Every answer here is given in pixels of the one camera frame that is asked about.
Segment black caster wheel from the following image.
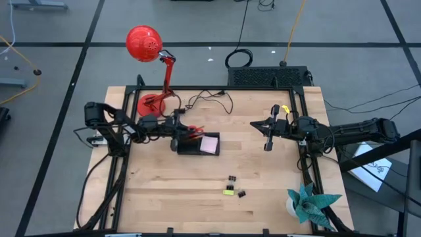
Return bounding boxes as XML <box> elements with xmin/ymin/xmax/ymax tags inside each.
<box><xmin>0</xmin><ymin>107</ymin><xmax>11</xmax><ymax>130</ymax></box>

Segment black metal table frame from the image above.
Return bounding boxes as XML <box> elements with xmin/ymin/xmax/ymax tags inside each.
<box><xmin>74</xmin><ymin>74</ymin><xmax>355</xmax><ymax>237</ymax></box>

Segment red desk lamp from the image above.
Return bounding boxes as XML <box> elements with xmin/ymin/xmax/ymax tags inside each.
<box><xmin>126</xmin><ymin>25</ymin><xmax>177</xmax><ymax>118</ymax></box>

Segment red-handled scissors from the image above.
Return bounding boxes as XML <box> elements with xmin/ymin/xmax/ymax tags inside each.
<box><xmin>187</xmin><ymin>124</ymin><xmax>205</xmax><ymax>139</ymax></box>

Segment yellow floor cable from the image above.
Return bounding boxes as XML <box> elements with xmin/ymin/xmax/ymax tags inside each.
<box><xmin>279</xmin><ymin>0</ymin><xmax>307</xmax><ymax>66</ymax></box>
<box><xmin>0</xmin><ymin>35</ymin><xmax>42</xmax><ymax>106</ymax></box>

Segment pink sticky note pad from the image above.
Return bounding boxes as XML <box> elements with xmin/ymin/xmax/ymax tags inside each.
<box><xmin>199</xmin><ymin>136</ymin><xmax>219</xmax><ymax>155</ymax></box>

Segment thin black floor cable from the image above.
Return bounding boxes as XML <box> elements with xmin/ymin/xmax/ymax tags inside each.
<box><xmin>324</xmin><ymin>84</ymin><xmax>421</xmax><ymax>115</ymax></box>
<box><xmin>387</xmin><ymin>97</ymin><xmax>421</xmax><ymax>121</ymax></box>

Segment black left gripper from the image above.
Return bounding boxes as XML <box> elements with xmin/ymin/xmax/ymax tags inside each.
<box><xmin>154</xmin><ymin>109</ymin><xmax>195</xmax><ymax>152</ymax></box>

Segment coiled black floor cable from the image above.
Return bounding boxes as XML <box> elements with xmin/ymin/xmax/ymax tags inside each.
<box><xmin>224</xmin><ymin>0</ymin><xmax>254</xmax><ymax>69</ymax></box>

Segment black diagonal metal beam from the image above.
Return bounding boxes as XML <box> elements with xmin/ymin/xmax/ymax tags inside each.
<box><xmin>338</xmin><ymin>128</ymin><xmax>421</xmax><ymax>174</ymax></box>

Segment grey metal stand base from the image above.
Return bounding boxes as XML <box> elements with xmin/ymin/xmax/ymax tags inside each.
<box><xmin>0</xmin><ymin>77</ymin><xmax>28</xmax><ymax>89</ymax></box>
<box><xmin>9</xmin><ymin>0</ymin><xmax>69</xmax><ymax>11</ymax></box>

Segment black perforated metal box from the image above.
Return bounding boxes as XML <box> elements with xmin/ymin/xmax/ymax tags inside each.
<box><xmin>227</xmin><ymin>65</ymin><xmax>312</xmax><ymax>87</ymax></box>

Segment black lamp cable with switch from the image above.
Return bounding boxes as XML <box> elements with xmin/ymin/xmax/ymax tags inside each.
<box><xmin>157</xmin><ymin>89</ymin><xmax>234</xmax><ymax>119</ymax></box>

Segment white paper sheet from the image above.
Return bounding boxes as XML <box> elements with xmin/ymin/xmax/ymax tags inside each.
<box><xmin>348</xmin><ymin>142</ymin><xmax>393</xmax><ymax>193</ymax></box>

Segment white floor cable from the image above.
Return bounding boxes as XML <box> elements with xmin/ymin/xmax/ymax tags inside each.
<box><xmin>0</xmin><ymin>0</ymin><xmax>16</xmax><ymax>56</ymax></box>

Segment silver mounting plate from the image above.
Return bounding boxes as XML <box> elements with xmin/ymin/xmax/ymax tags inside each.
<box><xmin>87</xmin><ymin>134</ymin><xmax>108</xmax><ymax>147</ymax></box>

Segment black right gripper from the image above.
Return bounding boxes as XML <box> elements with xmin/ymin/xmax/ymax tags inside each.
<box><xmin>249</xmin><ymin>104</ymin><xmax>295</xmax><ymax>152</ymax></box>

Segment teal paper plant white pot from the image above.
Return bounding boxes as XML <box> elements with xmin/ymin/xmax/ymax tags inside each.
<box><xmin>285</xmin><ymin>182</ymin><xmax>343</xmax><ymax>231</ymax></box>

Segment black mesh desk organizer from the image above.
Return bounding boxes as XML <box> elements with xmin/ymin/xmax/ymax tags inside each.
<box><xmin>176</xmin><ymin>132</ymin><xmax>220</xmax><ymax>156</ymax></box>

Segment grey metal post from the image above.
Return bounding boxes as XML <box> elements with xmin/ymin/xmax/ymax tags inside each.
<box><xmin>403</xmin><ymin>140</ymin><xmax>421</xmax><ymax>237</ymax></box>

